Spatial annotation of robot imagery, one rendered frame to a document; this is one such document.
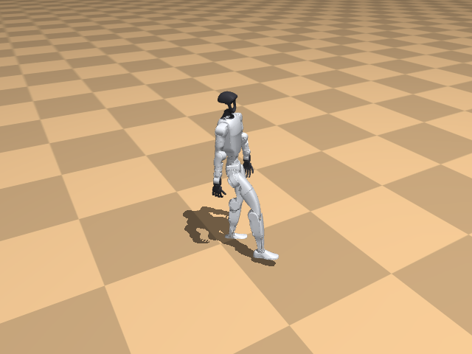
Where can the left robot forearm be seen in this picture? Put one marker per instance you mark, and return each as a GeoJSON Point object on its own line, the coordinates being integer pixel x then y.
{"type": "Point", "coordinates": [245, 149]}

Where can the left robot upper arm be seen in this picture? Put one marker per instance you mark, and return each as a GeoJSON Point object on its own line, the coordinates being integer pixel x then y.
{"type": "Point", "coordinates": [244, 136]}

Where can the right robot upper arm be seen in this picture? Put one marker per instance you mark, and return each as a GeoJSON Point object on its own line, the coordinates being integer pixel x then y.
{"type": "Point", "coordinates": [220, 133]}

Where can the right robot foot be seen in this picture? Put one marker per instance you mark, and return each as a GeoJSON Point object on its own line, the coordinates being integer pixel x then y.
{"type": "Point", "coordinates": [267, 255]}

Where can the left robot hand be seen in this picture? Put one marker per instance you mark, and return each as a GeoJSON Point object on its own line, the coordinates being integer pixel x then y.
{"type": "Point", "coordinates": [247, 166]}

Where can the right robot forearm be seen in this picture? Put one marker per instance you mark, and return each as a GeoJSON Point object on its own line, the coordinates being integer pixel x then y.
{"type": "Point", "coordinates": [218, 168]}

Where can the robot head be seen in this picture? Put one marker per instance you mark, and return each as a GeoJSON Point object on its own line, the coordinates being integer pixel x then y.
{"type": "Point", "coordinates": [228, 98]}

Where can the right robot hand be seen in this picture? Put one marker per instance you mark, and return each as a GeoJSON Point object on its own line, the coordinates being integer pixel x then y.
{"type": "Point", "coordinates": [217, 189]}

